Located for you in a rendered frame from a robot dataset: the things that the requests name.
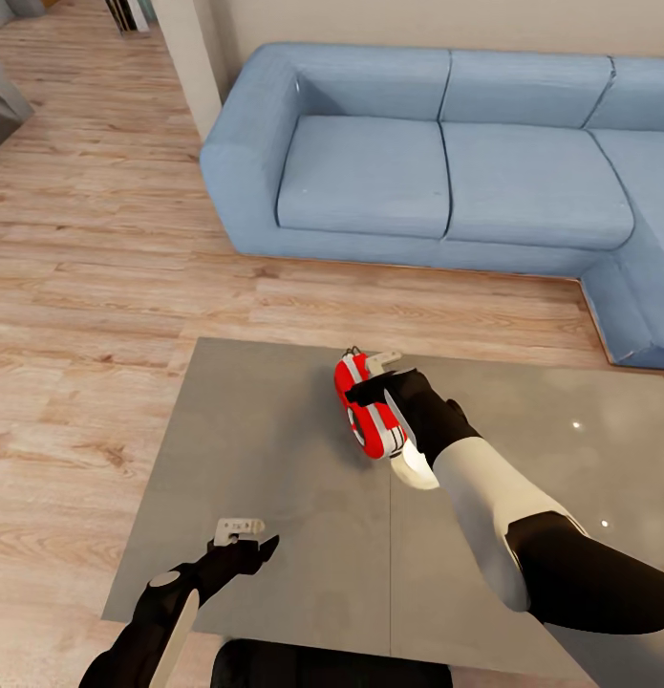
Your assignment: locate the radio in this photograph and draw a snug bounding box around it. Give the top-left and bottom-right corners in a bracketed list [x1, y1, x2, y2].
[334, 349, 408, 460]

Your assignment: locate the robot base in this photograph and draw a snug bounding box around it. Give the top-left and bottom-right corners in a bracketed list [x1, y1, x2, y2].
[211, 635, 453, 688]

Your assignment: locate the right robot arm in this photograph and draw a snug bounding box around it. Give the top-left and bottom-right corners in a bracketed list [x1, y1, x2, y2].
[345, 349, 664, 688]

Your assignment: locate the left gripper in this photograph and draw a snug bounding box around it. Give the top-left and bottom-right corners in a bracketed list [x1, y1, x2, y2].
[206, 534, 280, 590]

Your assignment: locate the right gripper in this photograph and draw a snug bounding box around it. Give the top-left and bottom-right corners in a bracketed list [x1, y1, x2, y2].
[345, 374, 385, 407]

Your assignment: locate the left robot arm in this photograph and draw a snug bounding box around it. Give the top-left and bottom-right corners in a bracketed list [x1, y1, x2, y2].
[78, 517, 280, 688]

